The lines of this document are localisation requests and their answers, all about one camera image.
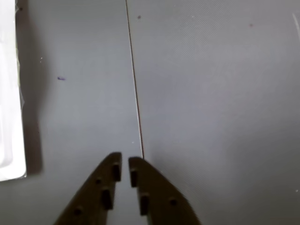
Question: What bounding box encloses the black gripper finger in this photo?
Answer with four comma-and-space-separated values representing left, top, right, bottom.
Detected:
128, 157, 203, 225
53, 152, 122, 225

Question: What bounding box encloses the white packaged sandwich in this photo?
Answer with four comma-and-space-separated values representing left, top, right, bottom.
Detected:
0, 0, 28, 181

